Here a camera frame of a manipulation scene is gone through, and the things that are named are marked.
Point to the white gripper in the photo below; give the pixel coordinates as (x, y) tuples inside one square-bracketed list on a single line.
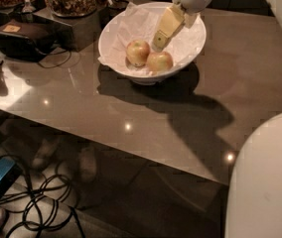
[(174, 16)]

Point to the yellow-red apple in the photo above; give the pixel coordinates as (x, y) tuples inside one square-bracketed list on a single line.
[(137, 52), (159, 62)]

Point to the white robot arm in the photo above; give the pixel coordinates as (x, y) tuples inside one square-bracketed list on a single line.
[(241, 68)]

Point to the white ceramic bowl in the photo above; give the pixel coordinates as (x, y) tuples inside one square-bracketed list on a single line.
[(187, 52)]

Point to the white paper liner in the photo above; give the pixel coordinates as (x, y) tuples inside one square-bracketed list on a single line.
[(137, 27)]

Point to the small dark cup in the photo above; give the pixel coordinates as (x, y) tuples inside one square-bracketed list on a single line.
[(117, 7)]

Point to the dark stand box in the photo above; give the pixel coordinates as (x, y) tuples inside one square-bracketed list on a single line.
[(74, 33)]

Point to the metal serving spoon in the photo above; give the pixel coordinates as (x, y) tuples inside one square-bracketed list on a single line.
[(28, 7)]

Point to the black VR headset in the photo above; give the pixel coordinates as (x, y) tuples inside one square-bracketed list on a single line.
[(26, 41)]

